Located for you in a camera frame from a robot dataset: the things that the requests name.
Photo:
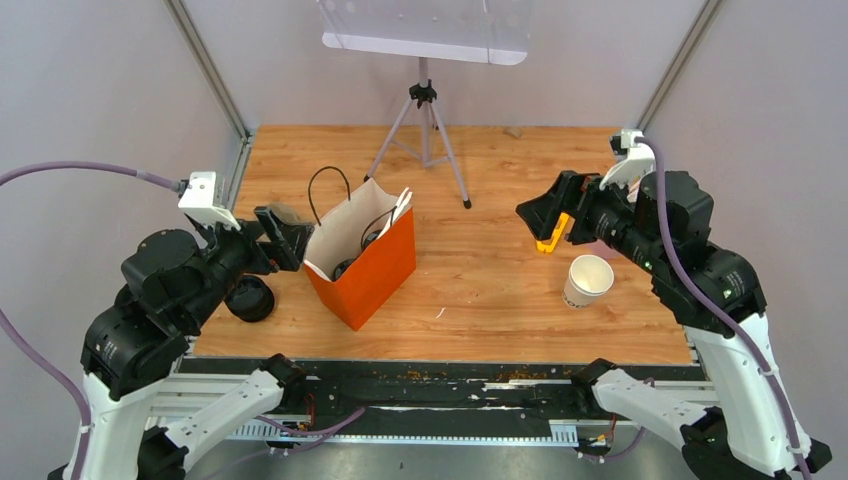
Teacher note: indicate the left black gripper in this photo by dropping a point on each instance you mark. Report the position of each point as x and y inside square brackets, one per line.
[289, 243]

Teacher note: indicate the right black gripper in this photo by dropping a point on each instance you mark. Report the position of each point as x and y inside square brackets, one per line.
[541, 213]

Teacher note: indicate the orange paper bag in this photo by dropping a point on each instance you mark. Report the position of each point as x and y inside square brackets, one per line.
[379, 271]

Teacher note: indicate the white straw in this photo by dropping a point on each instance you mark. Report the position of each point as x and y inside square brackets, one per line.
[401, 203]

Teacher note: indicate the black cup lid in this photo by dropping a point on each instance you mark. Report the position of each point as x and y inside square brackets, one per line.
[341, 268]
[369, 238]

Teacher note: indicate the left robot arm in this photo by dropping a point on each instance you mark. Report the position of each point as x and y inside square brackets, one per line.
[174, 282]

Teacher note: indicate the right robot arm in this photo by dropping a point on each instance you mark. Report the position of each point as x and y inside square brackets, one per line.
[716, 296]

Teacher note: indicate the yellow plastic triangle tool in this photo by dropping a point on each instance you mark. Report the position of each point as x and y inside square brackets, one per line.
[548, 246]

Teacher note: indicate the stack of black lids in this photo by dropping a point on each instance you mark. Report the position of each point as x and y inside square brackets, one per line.
[251, 300]

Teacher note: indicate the white paper cup stack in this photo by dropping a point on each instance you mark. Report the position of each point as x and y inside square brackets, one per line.
[589, 278]

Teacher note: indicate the tripod stand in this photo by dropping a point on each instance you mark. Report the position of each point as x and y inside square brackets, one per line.
[423, 96]

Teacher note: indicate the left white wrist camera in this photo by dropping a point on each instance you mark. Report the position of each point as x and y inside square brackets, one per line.
[201, 201]

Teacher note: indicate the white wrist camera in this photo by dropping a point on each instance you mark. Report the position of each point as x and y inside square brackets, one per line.
[633, 159]
[201, 201]

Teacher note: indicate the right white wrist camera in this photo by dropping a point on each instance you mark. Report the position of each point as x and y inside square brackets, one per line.
[633, 159]

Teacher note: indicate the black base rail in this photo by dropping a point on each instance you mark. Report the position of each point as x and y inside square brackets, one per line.
[451, 400]

